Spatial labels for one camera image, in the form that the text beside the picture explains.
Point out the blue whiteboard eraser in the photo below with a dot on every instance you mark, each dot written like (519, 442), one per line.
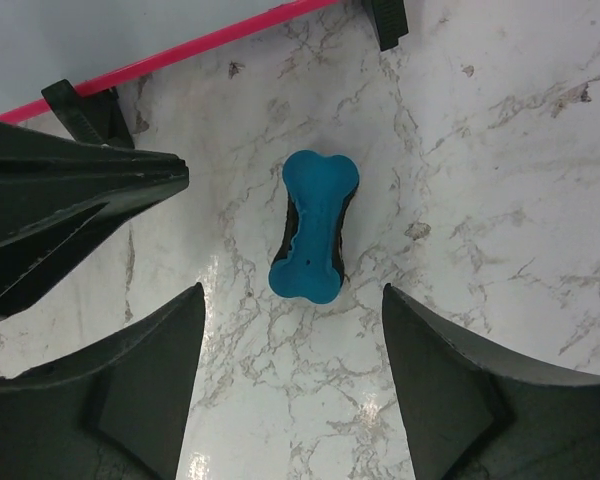
(309, 262)

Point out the pink framed whiteboard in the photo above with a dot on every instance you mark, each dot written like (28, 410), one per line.
(97, 45)

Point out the black stand foot left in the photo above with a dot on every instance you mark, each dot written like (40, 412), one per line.
(94, 119)

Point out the black stand foot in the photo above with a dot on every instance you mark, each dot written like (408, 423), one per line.
(94, 119)
(389, 21)

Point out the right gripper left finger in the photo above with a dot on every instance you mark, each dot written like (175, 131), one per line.
(116, 409)

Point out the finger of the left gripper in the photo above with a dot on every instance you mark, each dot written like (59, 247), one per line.
(60, 199)

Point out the black stand foot right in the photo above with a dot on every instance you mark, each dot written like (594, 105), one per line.
(389, 21)

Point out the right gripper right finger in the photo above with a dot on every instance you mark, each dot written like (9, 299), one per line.
(473, 409)

